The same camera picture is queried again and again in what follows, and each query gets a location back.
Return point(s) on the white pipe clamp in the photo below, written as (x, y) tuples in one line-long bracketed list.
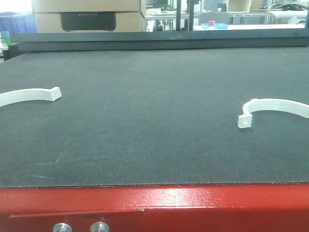
[(30, 94), (254, 105)]

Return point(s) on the blue storage bin far left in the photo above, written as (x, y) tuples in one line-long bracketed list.
[(18, 22)]

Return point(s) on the silver round knob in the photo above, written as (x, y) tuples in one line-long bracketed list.
[(99, 227), (62, 227)]

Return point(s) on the cardboard box with black panel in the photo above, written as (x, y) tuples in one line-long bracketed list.
[(61, 16)]

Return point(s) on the red metal cart frame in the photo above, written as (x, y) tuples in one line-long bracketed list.
[(206, 208)]

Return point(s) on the black textured table mat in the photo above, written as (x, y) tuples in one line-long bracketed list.
[(128, 118)]

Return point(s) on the silver round knob right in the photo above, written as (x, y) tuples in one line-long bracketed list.
[(99, 227)]

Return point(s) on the silver round knob left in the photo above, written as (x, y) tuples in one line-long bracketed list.
[(62, 227)]

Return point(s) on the small blue tray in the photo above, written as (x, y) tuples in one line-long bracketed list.
[(216, 26)]

